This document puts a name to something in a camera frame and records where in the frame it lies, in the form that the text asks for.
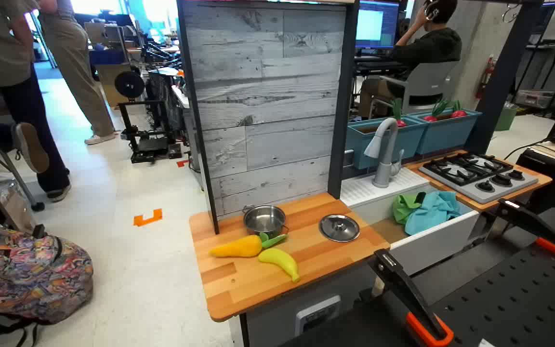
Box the yellow carrot plush toy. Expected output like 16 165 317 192
209 232 288 261

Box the small steel pot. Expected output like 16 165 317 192
240 205 288 238

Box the steel pot lid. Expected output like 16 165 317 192
317 213 361 246

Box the yellow banana plush toy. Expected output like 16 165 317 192
255 248 300 284

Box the grey toy faucet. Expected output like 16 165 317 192
361 117 406 192

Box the red radish toy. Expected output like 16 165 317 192
423 99 469 126
388 97 408 130

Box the white toy sink basin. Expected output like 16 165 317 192
338 169 481 278

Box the grey toy stove top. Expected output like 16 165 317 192
417 151 541 207

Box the grey wood-pattern back panel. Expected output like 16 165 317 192
180 3 350 221

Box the green cloth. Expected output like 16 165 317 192
388 192 427 228

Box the teal planter box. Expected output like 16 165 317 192
344 117 429 174
410 111 483 159

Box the teal cloth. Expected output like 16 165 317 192
402 190 463 238

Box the grey office chair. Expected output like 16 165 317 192
367 61 460 122

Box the computer monitor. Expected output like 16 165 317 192
352 0 402 57

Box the seated person dark shirt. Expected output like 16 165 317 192
356 0 463 120

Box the person in khaki trousers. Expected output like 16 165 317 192
34 0 120 147

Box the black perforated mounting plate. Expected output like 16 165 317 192
278 207 555 347

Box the colourful patterned backpack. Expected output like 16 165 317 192
0 225 95 329

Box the person in dark trousers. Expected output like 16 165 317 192
0 0 72 205

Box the black frame post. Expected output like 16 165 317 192
174 0 221 236
325 0 361 201
467 0 546 157

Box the black machine frame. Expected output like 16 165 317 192
113 65 184 167

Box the grey drawer handle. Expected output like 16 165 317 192
292 294 344 338

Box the black clamp orange handle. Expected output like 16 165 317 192
492 199 555 263
365 250 456 347

